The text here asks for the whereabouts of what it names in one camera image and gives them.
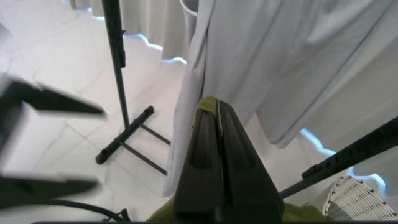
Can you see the white curtain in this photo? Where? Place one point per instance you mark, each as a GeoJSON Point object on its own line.
{"type": "Point", "coordinates": [146, 21]}

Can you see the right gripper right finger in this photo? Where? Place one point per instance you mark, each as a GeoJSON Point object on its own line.
{"type": "Point", "coordinates": [248, 186]}

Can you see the black clothes rack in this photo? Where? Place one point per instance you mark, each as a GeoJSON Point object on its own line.
{"type": "Point", "coordinates": [116, 46]}

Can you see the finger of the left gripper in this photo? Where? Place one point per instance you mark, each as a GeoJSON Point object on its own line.
{"type": "Point", "coordinates": [37, 189]}

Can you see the pale grey shorts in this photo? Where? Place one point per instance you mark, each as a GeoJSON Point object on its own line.
{"type": "Point", "coordinates": [233, 62]}

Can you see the white laundry basket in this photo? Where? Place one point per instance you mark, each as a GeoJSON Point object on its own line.
{"type": "Point", "coordinates": [357, 202]}

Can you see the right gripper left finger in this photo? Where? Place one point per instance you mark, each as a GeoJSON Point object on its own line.
{"type": "Point", "coordinates": [199, 186]}

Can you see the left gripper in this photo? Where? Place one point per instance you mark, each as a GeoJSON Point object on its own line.
{"type": "Point", "coordinates": [11, 99]}

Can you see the green garment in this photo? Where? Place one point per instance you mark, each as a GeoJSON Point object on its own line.
{"type": "Point", "coordinates": [206, 104]}

